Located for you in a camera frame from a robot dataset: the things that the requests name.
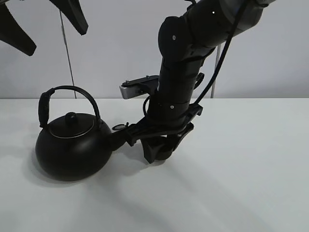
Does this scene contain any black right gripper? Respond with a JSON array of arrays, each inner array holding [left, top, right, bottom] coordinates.
[[125, 104, 203, 163]]

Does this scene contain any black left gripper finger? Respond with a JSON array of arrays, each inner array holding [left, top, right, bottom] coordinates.
[[0, 2, 36, 56], [50, 0, 88, 35]]

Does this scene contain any black round teapot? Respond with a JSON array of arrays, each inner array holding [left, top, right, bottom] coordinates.
[[35, 86, 126, 181]]

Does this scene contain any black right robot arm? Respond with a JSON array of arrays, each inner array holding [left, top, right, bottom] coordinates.
[[120, 0, 270, 163]]

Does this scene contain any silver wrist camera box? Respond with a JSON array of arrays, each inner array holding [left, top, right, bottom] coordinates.
[[120, 75, 159, 100]]

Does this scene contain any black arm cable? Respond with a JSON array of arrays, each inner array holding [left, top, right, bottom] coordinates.
[[193, 0, 249, 104]]

